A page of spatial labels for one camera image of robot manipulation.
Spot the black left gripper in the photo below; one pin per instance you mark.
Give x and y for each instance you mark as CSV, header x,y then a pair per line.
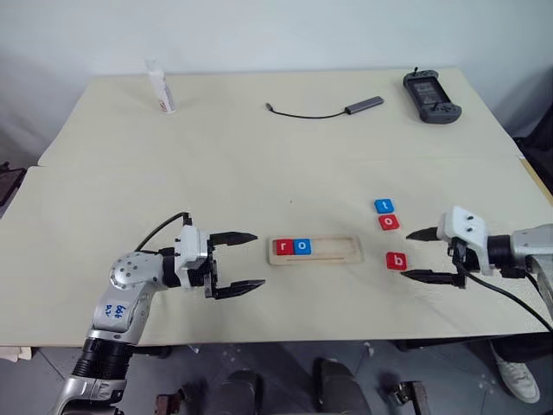
x,y
211,268

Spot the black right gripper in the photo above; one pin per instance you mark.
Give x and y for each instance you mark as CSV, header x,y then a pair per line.
x,y
465,259

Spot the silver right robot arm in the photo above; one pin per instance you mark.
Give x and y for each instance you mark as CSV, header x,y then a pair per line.
x,y
525,246

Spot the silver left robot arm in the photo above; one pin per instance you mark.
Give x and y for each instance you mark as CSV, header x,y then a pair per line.
x,y
129,272

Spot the red letter b block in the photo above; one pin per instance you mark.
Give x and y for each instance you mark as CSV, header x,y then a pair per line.
x,y
397,261

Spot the red letter r block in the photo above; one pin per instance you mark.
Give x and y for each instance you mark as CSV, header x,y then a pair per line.
x,y
284,247

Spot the red letter o block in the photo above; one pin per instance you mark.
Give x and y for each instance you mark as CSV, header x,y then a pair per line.
x,y
389,222

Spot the blue letter t block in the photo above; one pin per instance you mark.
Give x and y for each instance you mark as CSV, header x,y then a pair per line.
x,y
384,206

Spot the blue letter o block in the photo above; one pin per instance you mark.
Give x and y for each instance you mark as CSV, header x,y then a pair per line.
x,y
302,247

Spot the wooden letter tray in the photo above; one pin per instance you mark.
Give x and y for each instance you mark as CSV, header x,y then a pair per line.
x,y
337,253

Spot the dark rounded shape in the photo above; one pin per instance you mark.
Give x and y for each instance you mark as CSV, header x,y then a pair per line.
x,y
341,389
242,393

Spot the dark brown metal block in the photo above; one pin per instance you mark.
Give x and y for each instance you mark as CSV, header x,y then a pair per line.
x,y
410,395
170,402

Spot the white sneaker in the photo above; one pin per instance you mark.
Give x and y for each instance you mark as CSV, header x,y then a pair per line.
x,y
516,374

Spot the dark grey handheld controller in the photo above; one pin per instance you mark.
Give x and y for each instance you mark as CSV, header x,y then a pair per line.
x,y
430,97

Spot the white squeeze tube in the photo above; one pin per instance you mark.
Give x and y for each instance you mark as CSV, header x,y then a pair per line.
x,y
163,93

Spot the light wooden piece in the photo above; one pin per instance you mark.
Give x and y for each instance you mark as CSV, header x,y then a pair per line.
x,y
15,353

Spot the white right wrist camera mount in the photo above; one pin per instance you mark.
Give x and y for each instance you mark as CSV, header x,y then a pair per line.
x,y
464,227

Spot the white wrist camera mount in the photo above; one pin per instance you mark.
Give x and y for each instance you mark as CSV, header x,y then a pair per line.
x,y
464,227
192,248

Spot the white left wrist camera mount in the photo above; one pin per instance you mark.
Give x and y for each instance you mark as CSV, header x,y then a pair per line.
x,y
192,248

